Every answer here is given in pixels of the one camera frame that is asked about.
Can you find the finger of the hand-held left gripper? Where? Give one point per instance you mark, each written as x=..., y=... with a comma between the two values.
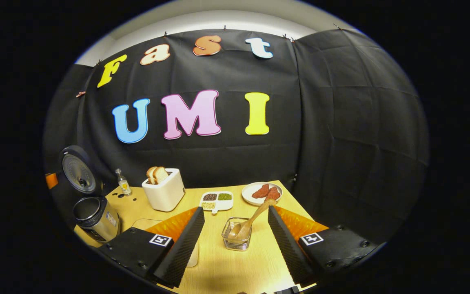
x=51, y=181

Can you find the black rice cooker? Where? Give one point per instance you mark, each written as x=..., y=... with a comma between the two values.
x=96, y=222

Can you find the white divided dish of beans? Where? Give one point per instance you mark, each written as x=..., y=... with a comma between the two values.
x=216, y=201

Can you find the toasted bread slice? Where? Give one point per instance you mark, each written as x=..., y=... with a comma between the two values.
x=150, y=174
x=161, y=174

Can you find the white round plate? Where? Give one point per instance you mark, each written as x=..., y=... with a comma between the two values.
x=248, y=196

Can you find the glass bottle with yellow label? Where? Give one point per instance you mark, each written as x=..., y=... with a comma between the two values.
x=124, y=185

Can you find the red cloth clip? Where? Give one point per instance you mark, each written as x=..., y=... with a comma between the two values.
x=80, y=94

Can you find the wooden spoon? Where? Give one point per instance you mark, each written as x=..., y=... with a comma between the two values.
x=251, y=220

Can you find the white toaster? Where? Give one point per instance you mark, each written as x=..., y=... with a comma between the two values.
x=163, y=196

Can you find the red meat piece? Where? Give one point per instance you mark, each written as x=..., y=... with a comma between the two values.
x=260, y=191
x=273, y=193

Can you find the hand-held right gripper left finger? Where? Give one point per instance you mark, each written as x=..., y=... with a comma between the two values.
x=184, y=245

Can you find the clear square chopstick holder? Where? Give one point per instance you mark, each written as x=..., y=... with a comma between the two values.
x=237, y=244

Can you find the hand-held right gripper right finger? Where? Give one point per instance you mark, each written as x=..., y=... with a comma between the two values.
x=288, y=249

